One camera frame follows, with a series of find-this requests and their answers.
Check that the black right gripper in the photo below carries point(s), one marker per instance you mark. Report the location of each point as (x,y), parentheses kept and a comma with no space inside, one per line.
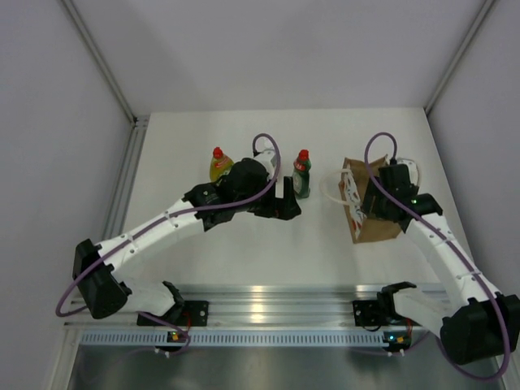
(376,209)

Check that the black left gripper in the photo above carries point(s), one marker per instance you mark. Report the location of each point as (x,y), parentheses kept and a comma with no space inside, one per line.
(285,208)

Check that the green dish soap bottle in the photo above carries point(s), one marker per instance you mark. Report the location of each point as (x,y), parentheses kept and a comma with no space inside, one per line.
(301,174)

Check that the burlap canvas bag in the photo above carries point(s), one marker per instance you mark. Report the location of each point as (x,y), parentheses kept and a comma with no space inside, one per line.
(353,185)

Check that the yellow dish soap bottle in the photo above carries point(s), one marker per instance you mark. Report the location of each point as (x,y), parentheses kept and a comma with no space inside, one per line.
(220,164)

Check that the cream pump soap bottle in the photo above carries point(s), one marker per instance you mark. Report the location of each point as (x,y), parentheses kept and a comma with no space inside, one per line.
(267,147)

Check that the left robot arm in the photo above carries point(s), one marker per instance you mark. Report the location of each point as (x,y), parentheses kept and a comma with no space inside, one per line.
(106,273)

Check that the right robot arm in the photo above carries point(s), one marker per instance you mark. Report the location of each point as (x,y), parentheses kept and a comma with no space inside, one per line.
(478,321)

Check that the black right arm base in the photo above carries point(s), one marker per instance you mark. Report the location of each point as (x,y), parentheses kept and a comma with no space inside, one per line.
(367,314)

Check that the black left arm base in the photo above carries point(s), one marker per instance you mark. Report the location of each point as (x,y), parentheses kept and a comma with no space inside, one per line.
(190,314)

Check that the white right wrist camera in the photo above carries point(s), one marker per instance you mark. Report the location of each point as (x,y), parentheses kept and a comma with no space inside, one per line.
(406,162)

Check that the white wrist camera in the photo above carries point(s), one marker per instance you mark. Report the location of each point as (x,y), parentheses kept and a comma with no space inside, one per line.
(270,160)
(406,162)

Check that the white rope bag handle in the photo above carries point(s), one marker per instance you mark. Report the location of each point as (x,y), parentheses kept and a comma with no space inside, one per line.
(417,173)
(325,183)

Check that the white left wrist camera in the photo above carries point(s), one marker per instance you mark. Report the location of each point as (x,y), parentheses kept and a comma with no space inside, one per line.
(270,160)

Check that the aluminium mounting rail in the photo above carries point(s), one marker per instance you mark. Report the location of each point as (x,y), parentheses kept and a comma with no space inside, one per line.
(249,307)

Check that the left aluminium frame post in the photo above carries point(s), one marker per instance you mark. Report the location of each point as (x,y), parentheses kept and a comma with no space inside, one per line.
(95,53)

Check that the aluminium frame post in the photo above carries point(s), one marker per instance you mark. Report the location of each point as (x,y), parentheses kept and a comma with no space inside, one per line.
(95,53)
(467,40)

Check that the grey slotted cable duct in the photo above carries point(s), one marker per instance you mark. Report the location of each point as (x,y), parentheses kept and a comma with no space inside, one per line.
(229,338)

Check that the right aluminium frame post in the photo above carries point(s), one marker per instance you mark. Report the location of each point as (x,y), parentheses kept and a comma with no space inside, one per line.
(467,40)

